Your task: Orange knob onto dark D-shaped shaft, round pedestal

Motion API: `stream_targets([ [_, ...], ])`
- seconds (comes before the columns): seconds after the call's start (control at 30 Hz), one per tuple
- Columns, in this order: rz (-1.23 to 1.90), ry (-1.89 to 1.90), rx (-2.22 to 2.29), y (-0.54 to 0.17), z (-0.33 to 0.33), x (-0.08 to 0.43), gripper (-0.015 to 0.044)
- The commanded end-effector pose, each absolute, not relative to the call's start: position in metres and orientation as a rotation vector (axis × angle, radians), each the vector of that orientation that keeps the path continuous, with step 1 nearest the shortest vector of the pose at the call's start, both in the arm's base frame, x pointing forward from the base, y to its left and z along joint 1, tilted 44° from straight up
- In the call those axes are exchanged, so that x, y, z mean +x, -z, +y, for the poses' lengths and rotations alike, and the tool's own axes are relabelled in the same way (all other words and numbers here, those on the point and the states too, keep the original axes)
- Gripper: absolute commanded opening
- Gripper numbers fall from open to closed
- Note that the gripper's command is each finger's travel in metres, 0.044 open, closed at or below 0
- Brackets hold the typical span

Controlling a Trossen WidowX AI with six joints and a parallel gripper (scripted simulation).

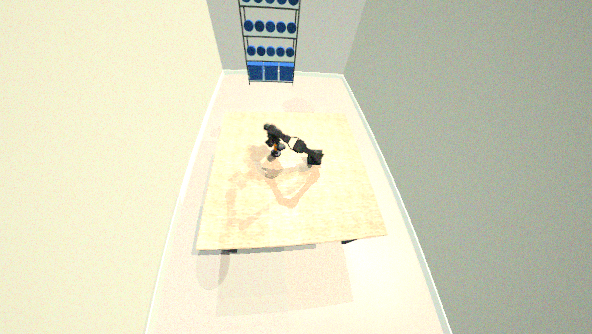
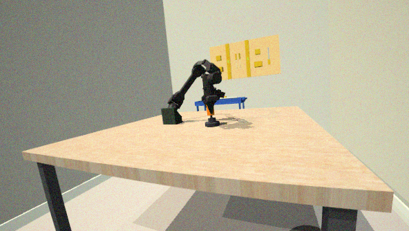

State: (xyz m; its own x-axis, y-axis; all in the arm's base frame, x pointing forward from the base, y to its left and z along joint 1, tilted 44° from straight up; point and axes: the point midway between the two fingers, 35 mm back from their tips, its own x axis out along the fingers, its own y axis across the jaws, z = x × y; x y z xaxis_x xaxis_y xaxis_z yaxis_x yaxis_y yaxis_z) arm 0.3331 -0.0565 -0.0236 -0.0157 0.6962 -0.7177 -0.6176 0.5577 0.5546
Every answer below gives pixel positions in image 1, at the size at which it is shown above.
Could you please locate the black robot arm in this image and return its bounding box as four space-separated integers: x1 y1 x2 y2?
263 123 324 163

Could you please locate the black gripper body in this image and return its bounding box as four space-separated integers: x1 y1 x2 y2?
267 134 286 151

